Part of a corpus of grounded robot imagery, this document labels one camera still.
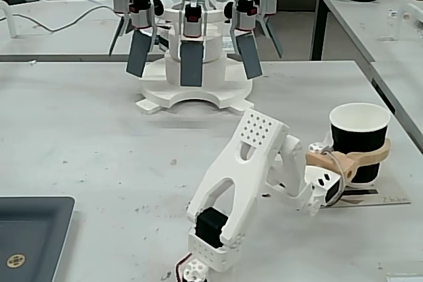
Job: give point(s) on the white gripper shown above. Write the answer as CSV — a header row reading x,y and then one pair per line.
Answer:
x,y
342,160

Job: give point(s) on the printed paper mat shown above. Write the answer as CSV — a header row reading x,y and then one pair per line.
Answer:
x,y
393,196

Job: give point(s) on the white curved stand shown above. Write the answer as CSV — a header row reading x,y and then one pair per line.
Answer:
x,y
11,24

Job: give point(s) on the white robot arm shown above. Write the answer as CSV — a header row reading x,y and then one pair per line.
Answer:
x,y
238,169

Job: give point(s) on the small white black block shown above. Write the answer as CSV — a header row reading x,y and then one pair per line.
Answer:
x,y
392,14

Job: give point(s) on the grey hanging panel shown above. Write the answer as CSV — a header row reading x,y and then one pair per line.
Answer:
x,y
137,54
272,37
191,64
118,36
249,57

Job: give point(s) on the round beige patterned token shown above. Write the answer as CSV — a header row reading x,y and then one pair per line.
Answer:
x,y
16,261

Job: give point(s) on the white carousel dispenser base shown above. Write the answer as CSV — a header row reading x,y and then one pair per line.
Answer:
x,y
215,16

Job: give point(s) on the black round knob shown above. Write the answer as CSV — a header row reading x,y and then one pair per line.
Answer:
x,y
159,7
229,10

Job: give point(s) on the grey tray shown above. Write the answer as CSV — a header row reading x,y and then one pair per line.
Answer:
x,y
33,229

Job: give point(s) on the black paper cup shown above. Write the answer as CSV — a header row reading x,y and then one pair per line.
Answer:
x,y
358,136

